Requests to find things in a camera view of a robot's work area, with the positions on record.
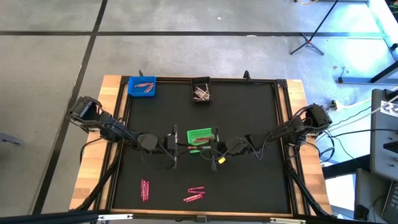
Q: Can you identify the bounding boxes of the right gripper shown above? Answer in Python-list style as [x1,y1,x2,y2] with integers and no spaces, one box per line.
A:
[200,126,220,172]

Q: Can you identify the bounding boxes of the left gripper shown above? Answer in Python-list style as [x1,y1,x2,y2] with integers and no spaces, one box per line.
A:
[172,124,195,170]

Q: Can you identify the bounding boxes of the green plastic basket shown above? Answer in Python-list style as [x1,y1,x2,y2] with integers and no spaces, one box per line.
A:
[186,126,220,154]

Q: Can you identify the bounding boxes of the black table mat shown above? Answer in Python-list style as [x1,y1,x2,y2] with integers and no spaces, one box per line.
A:
[111,79,292,215]

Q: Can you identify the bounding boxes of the black plastic bin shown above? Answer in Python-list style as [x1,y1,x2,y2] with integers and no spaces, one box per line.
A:
[190,76,213,104]

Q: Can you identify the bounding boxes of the blue plastic bin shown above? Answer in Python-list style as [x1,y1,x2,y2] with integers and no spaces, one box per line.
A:
[127,75,157,98]

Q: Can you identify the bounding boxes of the black overhead rig beam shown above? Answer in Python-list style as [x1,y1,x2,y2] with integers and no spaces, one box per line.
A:
[0,210,398,224]

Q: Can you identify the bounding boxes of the black tripod stand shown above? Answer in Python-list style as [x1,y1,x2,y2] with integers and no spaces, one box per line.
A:
[289,0,340,57]

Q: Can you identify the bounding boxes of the grey cabinet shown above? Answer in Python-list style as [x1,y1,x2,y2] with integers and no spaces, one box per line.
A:
[353,167,390,222]

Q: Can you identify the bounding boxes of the metal stand base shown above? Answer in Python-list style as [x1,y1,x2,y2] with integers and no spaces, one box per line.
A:
[338,60,398,86]

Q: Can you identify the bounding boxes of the grey floor object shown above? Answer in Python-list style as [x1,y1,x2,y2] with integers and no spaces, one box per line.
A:
[0,131,24,147]

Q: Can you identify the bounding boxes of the grey equipment cart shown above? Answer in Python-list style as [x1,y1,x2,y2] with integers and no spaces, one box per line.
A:
[369,88,398,182]

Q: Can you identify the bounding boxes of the white marker tag sheet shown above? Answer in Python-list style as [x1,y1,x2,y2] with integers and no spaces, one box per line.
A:
[379,100,398,119]

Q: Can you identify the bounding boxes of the dark keyboard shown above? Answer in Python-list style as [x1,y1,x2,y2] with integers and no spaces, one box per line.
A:
[381,180,398,223]

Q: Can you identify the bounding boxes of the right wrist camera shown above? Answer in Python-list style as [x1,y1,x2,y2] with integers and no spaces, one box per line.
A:
[218,141,230,156]

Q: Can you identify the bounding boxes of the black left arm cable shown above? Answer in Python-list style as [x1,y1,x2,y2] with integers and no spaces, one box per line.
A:
[136,136,177,172]

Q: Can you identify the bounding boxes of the silver beam bracket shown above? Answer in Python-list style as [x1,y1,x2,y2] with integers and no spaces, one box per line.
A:
[97,213,134,222]
[269,217,307,224]

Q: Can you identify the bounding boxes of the black aluminium table frame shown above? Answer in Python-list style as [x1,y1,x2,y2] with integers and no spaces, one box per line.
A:
[73,74,332,218]

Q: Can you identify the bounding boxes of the black floor cable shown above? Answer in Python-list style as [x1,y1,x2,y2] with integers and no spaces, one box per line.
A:
[326,128,398,139]

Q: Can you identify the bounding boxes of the white cable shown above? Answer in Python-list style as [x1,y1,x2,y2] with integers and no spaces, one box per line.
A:
[337,86,398,121]

